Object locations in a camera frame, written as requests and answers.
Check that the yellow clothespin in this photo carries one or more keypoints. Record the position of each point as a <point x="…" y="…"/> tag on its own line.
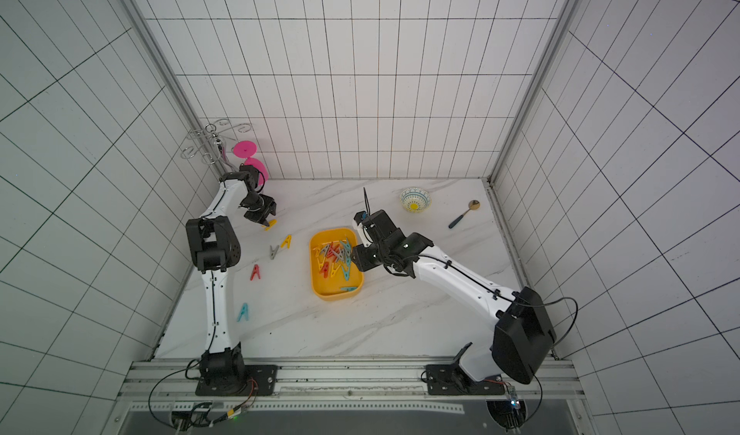
<point x="286" y="242"/>
<point x="270" y="224"/>

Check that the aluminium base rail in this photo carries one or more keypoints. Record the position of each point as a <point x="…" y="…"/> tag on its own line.
<point x="359" y="383"/>

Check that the yellow storage box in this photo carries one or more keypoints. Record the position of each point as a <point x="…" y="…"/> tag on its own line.
<point x="328" y="289"/>

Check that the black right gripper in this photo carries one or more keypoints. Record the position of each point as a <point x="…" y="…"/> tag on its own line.
<point x="373" y="222"/>

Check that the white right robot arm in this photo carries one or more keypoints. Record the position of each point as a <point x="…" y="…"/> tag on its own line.
<point x="523" y="334"/>

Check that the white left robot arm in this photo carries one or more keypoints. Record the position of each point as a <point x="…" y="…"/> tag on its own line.
<point x="215" y="250"/>

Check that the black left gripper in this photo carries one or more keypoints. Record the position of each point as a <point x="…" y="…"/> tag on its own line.
<point x="257" y="216"/>

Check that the pink plastic wine glass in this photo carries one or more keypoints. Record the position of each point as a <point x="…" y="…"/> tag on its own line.
<point x="246" y="151"/>

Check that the patterned yellow blue bowl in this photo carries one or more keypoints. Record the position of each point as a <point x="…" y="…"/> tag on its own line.
<point x="415" y="199"/>

